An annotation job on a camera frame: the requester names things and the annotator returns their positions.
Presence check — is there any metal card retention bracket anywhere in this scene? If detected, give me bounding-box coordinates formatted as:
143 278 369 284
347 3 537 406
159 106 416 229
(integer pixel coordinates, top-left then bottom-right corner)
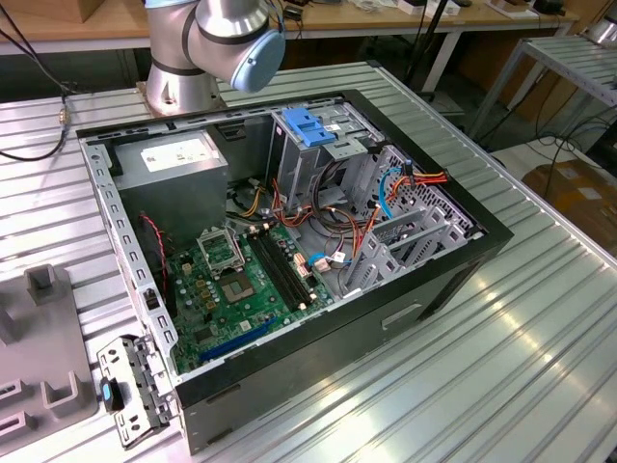
95 335 182 449

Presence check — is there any yellow black wire bundle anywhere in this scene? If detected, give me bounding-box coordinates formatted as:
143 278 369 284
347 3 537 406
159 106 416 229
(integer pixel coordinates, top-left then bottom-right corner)
226 176 267 221

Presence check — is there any cable with silver connector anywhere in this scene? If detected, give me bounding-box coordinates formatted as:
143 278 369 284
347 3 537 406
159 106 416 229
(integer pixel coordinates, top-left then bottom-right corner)
0 26 73 163

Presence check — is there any metal slat table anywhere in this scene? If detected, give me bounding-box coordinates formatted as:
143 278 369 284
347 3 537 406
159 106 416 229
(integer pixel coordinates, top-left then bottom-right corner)
469 36 617 141

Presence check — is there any grey metal disk bay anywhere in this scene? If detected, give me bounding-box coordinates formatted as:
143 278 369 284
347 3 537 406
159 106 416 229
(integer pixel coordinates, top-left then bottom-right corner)
336 144 483 298

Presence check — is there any red black twisted wire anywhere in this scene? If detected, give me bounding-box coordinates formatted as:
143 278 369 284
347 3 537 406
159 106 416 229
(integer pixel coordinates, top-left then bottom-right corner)
138 211 171 296

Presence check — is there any silver metal cylinder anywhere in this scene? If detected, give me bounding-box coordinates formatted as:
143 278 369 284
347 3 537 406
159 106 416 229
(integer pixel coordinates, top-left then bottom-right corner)
590 18 617 47

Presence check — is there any metal socket cover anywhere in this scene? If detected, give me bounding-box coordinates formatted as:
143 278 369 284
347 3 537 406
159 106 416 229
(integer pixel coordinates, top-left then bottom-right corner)
196 230 247 279

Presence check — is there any grey metal drive cage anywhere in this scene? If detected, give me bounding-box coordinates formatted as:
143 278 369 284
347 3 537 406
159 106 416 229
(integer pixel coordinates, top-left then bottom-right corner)
264 98 387 213

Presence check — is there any grey power supply unit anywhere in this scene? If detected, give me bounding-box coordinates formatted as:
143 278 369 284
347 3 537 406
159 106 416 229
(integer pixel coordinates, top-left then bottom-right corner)
111 129 230 252

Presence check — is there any grey parts rack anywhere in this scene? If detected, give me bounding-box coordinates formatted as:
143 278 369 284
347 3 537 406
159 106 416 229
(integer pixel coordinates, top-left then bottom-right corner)
0 263 99 426

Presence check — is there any CPU socket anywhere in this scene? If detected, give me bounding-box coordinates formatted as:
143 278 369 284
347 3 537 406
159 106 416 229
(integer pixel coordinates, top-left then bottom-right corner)
195 230 247 279

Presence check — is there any green motherboard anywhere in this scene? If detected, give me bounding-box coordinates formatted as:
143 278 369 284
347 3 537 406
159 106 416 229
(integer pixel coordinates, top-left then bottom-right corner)
166 224 338 375

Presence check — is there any dark square chipset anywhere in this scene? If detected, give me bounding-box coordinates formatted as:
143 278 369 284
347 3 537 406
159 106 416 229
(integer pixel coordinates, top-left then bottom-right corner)
220 275 253 306

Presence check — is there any flat brown carton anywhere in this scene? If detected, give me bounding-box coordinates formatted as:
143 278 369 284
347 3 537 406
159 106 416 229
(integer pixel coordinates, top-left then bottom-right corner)
523 161 617 242

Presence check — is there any red orange power wire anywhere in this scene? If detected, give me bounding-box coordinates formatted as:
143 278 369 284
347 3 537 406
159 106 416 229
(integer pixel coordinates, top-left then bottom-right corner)
403 160 450 188

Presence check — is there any blue plastic drive latch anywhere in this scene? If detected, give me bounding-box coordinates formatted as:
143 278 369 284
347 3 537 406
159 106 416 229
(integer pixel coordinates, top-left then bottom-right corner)
282 106 338 149

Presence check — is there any blue expansion slot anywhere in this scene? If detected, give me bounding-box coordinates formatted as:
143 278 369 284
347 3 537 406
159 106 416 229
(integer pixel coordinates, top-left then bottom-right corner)
200 315 279 363

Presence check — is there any blue wire white plug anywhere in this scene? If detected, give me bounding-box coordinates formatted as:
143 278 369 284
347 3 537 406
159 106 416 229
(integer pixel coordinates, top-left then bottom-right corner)
306 250 349 277

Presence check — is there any orange wire bundle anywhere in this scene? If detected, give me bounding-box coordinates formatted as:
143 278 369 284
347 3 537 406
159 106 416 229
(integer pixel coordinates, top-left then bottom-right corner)
269 177 382 264

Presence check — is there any blue flat data wire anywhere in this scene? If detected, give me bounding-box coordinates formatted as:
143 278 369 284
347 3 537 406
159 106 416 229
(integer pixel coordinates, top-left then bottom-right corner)
378 166 411 221

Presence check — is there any blue black release latch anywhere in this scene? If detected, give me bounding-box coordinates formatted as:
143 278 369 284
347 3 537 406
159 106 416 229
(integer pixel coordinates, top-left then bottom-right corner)
98 377 125 412

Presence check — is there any black RAM slot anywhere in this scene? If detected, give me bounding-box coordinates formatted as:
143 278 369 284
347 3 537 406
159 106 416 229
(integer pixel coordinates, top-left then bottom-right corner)
257 232 310 309
253 233 306 311
248 234 301 313
262 231 315 307

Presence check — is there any black open PC case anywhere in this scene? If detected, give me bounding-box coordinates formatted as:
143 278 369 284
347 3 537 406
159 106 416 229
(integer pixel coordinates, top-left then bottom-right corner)
75 88 515 457

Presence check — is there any brown cardboard box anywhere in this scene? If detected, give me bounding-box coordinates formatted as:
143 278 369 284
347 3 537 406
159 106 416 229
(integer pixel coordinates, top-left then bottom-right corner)
76 0 148 24

